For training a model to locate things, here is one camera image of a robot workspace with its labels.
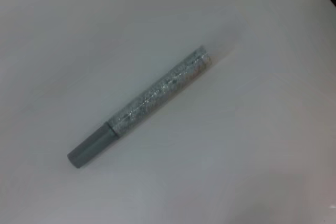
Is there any grey glitter marker pen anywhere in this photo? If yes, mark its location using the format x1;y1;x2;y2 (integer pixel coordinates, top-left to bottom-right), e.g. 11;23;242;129
67;45;211;169

